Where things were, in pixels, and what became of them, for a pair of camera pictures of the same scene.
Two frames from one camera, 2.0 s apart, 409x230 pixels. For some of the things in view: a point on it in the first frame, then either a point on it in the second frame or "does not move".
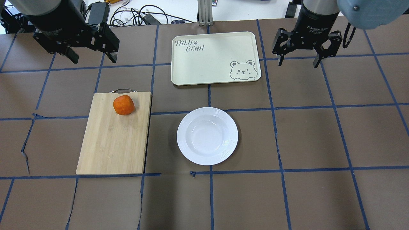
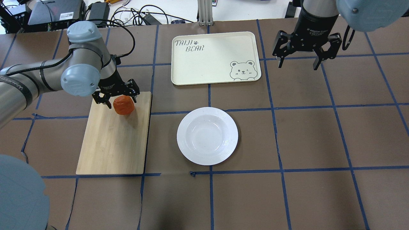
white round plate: x=207 y=135 does not move
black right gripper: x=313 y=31 does not move
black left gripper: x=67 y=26 to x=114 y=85
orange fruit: x=123 y=104 does not move
